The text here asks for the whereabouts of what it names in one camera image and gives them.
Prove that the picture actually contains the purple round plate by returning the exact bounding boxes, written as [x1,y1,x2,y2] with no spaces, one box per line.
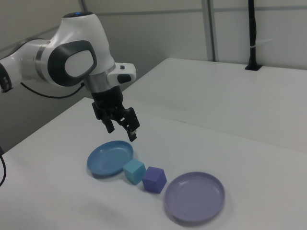
[164,171,226,222]

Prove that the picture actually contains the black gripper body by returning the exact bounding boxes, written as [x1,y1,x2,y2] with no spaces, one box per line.
[90,85,129,120]

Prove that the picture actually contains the white cable tie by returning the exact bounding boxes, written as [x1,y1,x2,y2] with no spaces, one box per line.
[249,37,273,49]

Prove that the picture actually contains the black pole with base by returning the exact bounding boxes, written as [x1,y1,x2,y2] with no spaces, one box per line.
[244,0,262,71]

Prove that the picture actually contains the light blue cube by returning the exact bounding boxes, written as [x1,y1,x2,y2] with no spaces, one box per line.
[122,158,146,185]

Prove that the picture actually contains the purple cube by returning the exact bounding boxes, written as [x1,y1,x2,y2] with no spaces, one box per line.
[142,166,167,194]

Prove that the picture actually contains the blue round plate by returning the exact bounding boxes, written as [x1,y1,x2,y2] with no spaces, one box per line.
[86,140,134,178]

